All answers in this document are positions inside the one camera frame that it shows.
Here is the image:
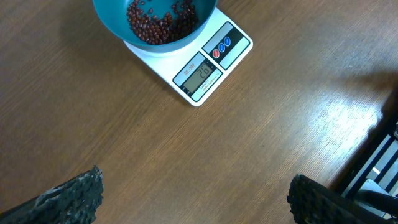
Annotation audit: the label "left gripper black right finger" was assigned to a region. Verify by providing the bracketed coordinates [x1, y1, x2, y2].
[287, 174, 397, 224]

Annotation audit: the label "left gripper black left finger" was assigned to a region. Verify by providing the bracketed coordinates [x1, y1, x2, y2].
[1, 166, 104, 224]

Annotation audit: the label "white digital kitchen scale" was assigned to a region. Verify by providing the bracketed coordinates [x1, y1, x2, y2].
[126, 9, 253, 106]

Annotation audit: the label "teal plastic bowl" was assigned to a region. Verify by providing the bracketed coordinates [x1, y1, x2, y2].
[93, 0, 218, 53]

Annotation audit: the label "red beans in bowl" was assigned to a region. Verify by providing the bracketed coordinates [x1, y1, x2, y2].
[126, 0, 198, 45]

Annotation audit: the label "aluminium frame rail base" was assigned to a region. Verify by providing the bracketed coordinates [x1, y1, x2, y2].
[329, 90, 398, 220]

